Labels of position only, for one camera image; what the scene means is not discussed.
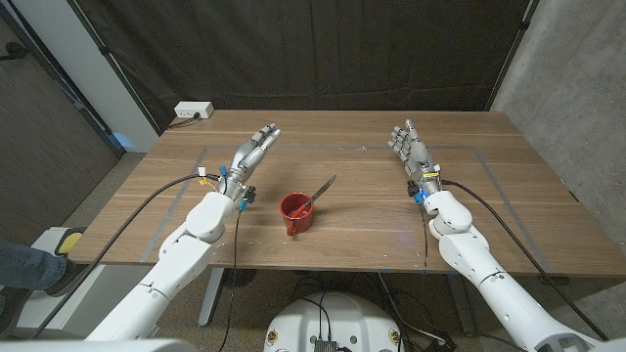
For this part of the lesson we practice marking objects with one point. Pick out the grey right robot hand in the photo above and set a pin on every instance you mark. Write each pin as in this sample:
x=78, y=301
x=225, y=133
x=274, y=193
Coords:
x=415, y=154

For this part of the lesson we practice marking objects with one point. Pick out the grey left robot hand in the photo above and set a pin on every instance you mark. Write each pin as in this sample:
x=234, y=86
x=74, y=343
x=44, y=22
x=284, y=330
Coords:
x=247, y=159

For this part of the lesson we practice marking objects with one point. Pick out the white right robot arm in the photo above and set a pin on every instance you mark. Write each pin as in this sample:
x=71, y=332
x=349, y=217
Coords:
x=499, y=283

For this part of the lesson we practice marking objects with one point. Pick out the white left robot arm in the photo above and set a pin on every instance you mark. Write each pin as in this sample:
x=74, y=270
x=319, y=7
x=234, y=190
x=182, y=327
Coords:
x=181, y=259

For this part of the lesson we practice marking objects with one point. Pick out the red enamel cup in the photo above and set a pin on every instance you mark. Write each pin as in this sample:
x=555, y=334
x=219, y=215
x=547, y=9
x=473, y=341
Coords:
x=298, y=222

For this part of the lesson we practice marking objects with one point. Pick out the white power strip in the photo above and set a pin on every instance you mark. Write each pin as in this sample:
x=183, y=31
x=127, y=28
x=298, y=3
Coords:
x=193, y=109

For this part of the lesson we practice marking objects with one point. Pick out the black round disc under table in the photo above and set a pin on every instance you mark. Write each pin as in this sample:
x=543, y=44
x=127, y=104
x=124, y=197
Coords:
x=242, y=277

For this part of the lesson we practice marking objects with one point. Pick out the black backdrop curtain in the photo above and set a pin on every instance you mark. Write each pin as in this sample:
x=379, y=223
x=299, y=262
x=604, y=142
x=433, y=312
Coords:
x=318, y=49

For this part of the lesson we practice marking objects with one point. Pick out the white table leg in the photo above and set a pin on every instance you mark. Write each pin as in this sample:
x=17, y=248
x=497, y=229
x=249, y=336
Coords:
x=211, y=298

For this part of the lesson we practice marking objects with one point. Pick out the grey table leg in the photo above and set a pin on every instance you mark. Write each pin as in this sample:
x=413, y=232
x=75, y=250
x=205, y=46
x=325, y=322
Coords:
x=462, y=308

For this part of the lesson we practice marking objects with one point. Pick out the black backdrop pole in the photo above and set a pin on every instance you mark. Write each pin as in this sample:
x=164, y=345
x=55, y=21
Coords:
x=103, y=50
x=524, y=24

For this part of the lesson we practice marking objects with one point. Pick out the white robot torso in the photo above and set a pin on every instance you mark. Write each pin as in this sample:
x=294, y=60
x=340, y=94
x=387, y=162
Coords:
x=352, y=318

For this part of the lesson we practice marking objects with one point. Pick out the black floor plug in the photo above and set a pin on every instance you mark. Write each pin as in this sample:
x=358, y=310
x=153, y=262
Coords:
x=442, y=344

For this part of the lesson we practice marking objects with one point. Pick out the yellow pad with black rim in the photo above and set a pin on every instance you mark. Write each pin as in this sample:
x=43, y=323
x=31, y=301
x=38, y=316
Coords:
x=71, y=243

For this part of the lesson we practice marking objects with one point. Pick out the black box on torso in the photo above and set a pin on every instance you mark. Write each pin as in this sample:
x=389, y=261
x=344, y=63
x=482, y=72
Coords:
x=325, y=346

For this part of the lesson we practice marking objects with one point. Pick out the dark shoe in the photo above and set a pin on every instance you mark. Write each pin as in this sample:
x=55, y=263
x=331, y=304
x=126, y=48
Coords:
x=73, y=278

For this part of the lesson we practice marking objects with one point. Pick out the white machine base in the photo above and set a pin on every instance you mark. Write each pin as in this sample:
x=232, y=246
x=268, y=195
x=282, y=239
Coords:
x=46, y=239

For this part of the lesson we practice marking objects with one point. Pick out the person's leg in jeans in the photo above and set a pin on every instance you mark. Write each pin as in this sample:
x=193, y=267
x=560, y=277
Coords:
x=24, y=264

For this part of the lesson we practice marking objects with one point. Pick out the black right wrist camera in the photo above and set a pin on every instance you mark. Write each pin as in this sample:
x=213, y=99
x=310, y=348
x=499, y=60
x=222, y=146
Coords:
x=414, y=189

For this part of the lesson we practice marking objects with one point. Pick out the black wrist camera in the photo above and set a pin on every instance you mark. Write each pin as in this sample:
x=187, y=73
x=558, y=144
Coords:
x=414, y=189
x=250, y=194

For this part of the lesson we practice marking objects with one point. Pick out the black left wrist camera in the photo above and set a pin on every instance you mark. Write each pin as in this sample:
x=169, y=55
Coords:
x=250, y=194

